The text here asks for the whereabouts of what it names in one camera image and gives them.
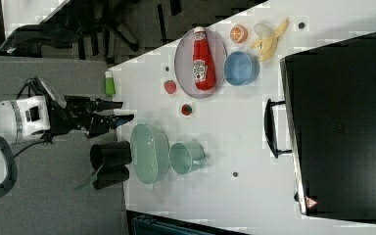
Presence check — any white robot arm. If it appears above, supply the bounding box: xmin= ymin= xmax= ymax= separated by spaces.
xmin=0 ymin=96 xmax=134 ymax=198

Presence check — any black office chair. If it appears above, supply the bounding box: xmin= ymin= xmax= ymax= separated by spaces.
xmin=0 ymin=0 xmax=139 ymax=59

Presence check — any small red strawberry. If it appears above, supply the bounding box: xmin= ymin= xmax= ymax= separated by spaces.
xmin=181 ymin=104 xmax=192 ymax=116

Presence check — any green perforated colander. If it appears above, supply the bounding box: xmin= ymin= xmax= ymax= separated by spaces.
xmin=130 ymin=124 xmax=169 ymax=184

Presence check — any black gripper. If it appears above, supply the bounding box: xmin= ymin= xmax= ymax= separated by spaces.
xmin=48 ymin=96 xmax=134 ymax=137

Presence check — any pink strawberry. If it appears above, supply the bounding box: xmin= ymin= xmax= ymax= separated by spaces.
xmin=164 ymin=80 xmax=176 ymax=94

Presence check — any peeled yellow banana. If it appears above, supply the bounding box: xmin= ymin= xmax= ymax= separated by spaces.
xmin=251 ymin=18 xmax=289 ymax=62

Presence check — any orange half slice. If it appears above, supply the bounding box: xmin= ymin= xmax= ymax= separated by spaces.
xmin=230 ymin=24 xmax=248 ymax=43

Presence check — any green mug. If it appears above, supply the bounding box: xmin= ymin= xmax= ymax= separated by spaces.
xmin=168 ymin=141 xmax=207 ymax=174

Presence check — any red ketchup bottle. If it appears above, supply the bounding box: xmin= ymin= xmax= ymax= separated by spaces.
xmin=192 ymin=26 xmax=215 ymax=91

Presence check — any green glue bottle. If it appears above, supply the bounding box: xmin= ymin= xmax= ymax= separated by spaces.
xmin=105 ymin=71 xmax=116 ymax=96

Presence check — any blue bowl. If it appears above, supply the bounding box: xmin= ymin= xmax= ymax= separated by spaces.
xmin=224 ymin=51 xmax=259 ymax=86

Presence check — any grey round plate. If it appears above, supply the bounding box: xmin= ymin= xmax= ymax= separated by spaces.
xmin=174 ymin=28 xmax=227 ymax=99

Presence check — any large black cylinder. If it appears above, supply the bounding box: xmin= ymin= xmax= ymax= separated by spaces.
xmin=90 ymin=140 xmax=132 ymax=169

